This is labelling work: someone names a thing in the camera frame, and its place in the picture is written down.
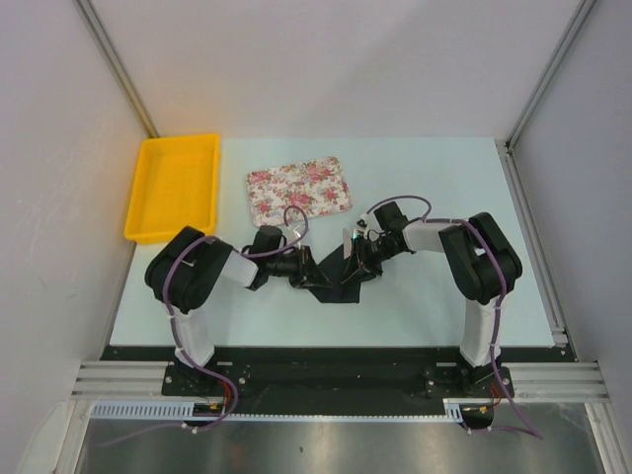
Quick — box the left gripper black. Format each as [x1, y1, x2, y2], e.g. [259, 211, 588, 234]
[266, 245, 332, 288]

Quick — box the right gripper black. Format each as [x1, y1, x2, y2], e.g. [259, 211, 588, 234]
[341, 234, 400, 286]

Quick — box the silver table knife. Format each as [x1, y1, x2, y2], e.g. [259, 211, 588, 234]
[343, 228, 354, 260]

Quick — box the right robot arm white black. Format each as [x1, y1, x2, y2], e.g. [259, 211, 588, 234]
[341, 199, 522, 396]

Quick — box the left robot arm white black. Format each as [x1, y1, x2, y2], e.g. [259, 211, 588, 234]
[144, 225, 333, 395]

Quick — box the floral pattern tray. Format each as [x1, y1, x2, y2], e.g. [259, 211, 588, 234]
[246, 156, 353, 227]

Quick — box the yellow plastic bin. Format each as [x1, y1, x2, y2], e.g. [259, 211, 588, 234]
[123, 133, 221, 245]

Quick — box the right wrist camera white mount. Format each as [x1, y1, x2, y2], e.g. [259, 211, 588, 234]
[355, 213, 370, 234]

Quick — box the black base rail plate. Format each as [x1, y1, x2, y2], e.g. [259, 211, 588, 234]
[101, 345, 514, 417]

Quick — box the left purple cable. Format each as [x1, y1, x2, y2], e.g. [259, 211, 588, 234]
[93, 204, 311, 448]

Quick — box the purple cable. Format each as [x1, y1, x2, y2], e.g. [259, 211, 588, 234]
[364, 196, 544, 440]
[93, 204, 311, 448]

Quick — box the white slotted cable duct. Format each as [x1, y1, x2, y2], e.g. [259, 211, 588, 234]
[91, 400, 462, 423]

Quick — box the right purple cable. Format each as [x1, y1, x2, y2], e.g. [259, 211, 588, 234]
[364, 196, 544, 440]

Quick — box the left aluminium frame post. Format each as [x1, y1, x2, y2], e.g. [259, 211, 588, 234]
[72, 0, 159, 138]

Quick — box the aluminium frame post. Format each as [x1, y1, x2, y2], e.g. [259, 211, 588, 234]
[505, 0, 599, 153]
[72, 0, 159, 138]

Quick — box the right aluminium frame post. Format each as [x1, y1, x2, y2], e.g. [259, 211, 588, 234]
[505, 0, 599, 153]

